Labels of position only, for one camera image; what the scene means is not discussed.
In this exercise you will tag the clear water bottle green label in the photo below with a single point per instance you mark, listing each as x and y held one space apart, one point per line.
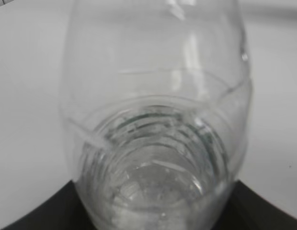
155 101

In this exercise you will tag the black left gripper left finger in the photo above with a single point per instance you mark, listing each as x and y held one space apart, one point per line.
62 211

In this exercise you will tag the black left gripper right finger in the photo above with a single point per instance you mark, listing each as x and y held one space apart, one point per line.
246 210

